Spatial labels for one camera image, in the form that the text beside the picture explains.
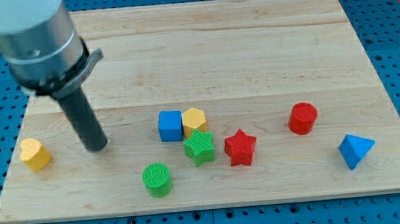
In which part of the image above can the yellow heart block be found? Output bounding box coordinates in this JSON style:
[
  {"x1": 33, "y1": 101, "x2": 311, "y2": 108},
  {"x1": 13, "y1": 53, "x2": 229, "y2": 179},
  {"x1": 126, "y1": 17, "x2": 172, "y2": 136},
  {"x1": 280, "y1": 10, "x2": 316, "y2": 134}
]
[{"x1": 19, "y1": 138, "x2": 52, "y2": 172}]

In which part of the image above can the blue cube block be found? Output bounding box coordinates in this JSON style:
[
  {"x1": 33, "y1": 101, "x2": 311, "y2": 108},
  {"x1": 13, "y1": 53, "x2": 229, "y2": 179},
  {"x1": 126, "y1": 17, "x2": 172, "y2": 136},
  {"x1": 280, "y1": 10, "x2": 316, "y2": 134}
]
[{"x1": 158, "y1": 111, "x2": 183, "y2": 142}]

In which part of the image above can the green star block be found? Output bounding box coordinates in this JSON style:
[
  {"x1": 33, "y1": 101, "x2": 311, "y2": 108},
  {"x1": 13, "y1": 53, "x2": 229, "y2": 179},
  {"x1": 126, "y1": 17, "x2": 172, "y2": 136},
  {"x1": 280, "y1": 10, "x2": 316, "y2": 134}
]
[{"x1": 183, "y1": 129, "x2": 215, "y2": 167}]

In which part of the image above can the wooden board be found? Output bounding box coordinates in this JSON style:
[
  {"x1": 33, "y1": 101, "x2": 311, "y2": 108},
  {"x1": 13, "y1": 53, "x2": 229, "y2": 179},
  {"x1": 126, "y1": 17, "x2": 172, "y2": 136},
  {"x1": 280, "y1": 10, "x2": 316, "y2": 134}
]
[{"x1": 0, "y1": 0, "x2": 400, "y2": 224}]

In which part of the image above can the yellow hexagon block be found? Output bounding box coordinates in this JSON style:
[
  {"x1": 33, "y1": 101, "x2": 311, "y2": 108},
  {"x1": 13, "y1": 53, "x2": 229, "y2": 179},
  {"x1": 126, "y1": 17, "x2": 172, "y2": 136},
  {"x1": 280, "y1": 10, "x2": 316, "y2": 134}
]
[{"x1": 182, "y1": 108, "x2": 207, "y2": 138}]

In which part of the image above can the red star block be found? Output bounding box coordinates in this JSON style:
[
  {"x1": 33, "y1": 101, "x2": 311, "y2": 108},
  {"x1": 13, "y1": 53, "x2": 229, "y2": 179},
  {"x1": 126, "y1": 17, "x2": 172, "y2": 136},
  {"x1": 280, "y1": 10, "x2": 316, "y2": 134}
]
[{"x1": 224, "y1": 129, "x2": 257, "y2": 167}]

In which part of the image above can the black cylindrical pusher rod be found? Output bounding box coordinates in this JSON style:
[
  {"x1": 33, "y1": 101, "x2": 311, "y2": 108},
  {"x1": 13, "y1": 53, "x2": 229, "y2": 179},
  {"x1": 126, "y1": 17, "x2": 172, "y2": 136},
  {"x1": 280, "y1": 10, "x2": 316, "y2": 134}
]
[{"x1": 58, "y1": 88, "x2": 107, "y2": 152}]

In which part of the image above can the red cylinder block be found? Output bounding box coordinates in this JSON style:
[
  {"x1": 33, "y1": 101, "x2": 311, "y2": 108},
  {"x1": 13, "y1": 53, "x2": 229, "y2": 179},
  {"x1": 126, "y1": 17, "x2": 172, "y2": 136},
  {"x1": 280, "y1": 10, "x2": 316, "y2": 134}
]
[{"x1": 288, "y1": 102, "x2": 318, "y2": 135}]

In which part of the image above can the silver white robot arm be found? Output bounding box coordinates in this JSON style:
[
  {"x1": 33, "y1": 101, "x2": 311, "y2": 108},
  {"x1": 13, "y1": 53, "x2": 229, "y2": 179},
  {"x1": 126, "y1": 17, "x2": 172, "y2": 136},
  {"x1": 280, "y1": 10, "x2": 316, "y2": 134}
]
[{"x1": 0, "y1": 0, "x2": 107, "y2": 152}]

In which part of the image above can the blue triangle block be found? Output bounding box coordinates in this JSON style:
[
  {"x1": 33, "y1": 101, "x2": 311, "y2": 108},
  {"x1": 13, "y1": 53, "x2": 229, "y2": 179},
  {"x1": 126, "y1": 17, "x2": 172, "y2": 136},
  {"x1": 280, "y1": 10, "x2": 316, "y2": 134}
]
[{"x1": 339, "y1": 135, "x2": 376, "y2": 170}]

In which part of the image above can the green cylinder block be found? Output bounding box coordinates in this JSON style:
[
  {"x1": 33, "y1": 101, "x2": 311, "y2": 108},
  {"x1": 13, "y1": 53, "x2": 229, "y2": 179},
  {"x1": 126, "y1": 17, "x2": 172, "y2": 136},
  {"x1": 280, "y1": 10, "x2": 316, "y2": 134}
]
[{"x1": 142, "y1": 163, "x2": 173, "y2": 198}]

